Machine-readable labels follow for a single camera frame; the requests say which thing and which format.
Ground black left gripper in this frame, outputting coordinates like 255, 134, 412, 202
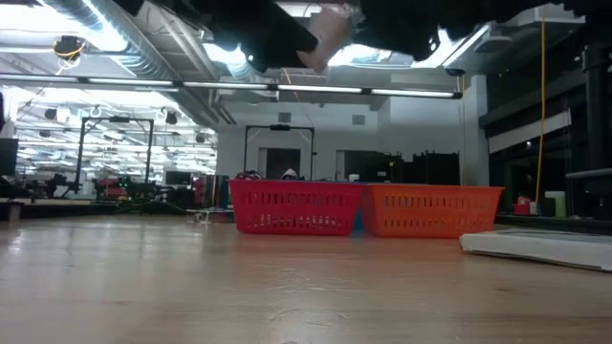
209, 0, 319, 74

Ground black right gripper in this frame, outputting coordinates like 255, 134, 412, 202
352, 0, 441, 62

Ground white box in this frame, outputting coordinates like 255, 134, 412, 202
459, 227, 612, 273

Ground long light bar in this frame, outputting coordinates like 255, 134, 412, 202
0, 74, 464, 100

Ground black cabinets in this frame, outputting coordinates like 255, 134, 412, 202
343, 151, 461, 186

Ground red plastic basket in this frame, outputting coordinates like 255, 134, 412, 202
229, 179, 365, 236

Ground orange plastic basket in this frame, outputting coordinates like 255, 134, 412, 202
361, 183, 505, 239

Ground red machine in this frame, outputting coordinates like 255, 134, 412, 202
93, 176, 130, 202

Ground small red container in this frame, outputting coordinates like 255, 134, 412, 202
513, 193, 532, 216

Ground green and white container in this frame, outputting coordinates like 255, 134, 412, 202
544, 190, 568, 219

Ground wooden table with dark edge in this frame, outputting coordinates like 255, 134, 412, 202
0, 196, 120, 222

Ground black rig frame with camera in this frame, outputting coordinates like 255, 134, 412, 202
243, 124, 317, 182

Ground silver ceiling duct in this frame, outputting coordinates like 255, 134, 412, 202
42, 0, 221, 128

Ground yellow hanging cord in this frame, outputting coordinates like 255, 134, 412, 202
534, 18, 547, 204

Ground yellow cable reel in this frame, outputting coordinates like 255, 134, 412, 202
52, 35, 87, 62

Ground black aluminium table frame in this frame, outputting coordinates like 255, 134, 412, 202
563, 40, 612, 221

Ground tall black rig frame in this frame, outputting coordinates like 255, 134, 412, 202
74, 116, 155, 195

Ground dark wall monitor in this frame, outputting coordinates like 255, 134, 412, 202
0, 137, 19, 177

